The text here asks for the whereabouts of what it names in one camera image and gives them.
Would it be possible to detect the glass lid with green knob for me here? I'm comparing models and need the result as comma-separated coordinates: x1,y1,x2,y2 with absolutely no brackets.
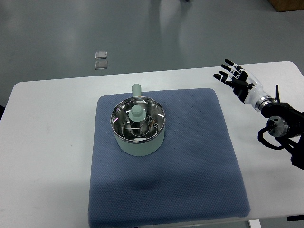
110,96,166,143

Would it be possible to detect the blue quilted mat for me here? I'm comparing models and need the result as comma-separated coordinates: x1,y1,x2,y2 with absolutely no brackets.
88,88,250,228

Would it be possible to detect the brown cardboard box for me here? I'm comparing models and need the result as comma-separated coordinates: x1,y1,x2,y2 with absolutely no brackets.
268,0,304,12

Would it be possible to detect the green steel pot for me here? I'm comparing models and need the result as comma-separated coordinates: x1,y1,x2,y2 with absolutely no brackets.
115,84,165,157

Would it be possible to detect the wire steaming rack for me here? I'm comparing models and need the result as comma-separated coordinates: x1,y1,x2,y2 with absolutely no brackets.
121,115,159,140

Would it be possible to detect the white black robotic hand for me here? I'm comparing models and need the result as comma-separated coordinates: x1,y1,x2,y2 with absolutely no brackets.
213,59,273,111

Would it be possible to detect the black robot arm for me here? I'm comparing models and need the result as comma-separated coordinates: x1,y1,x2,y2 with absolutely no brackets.
253,96,304,169

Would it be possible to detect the upper floor outlet plate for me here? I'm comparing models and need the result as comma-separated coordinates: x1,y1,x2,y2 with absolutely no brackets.
95,51,107,59

